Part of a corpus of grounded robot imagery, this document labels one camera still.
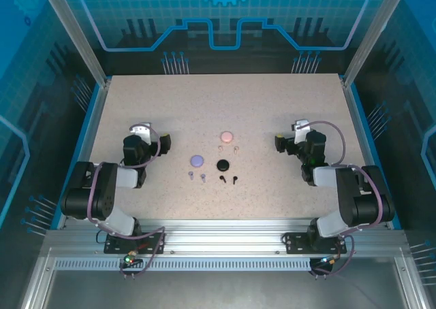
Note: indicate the aluminium frame beam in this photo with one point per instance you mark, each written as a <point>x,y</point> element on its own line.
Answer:
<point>410,281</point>
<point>37,281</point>

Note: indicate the small connector board with lights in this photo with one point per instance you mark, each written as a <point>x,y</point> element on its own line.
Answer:
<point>128,259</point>
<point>328,261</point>

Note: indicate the grey metal shelf panel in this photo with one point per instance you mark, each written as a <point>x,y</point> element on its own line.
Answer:
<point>221,292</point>

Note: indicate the blue table edge strip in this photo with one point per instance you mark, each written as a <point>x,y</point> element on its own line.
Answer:
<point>365,122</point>
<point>74,156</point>

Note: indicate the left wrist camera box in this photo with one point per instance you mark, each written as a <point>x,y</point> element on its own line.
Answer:
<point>141,130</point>

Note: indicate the wide aluminium mounting rail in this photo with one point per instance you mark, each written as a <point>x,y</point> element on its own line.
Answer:
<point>221,235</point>

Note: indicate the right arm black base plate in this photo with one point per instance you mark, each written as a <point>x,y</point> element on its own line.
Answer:
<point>296,244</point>

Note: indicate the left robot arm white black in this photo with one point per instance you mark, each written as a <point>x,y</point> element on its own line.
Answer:
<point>102,193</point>

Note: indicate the aluminium table side rail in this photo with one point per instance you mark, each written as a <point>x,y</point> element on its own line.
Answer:
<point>83,152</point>
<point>357,118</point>

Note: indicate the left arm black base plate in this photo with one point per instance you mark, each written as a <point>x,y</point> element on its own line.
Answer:
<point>117,246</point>

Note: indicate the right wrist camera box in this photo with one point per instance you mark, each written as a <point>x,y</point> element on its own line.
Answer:
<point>301,127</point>

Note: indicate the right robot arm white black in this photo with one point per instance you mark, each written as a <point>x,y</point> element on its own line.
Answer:
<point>351,200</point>

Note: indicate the black earbud charging case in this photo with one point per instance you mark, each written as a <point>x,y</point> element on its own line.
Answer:
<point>223,165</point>

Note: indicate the pink earbud charging case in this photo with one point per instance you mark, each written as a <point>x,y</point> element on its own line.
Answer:
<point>227,136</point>

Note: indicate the purple earbud charging case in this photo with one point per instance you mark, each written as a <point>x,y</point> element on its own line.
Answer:
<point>197,161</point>

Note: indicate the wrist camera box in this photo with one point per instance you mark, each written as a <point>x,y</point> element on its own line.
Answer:
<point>301,127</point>
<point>141,130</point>

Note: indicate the aluminium corner post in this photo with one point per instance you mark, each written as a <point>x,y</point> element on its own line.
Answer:
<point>77,33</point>
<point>372,33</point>

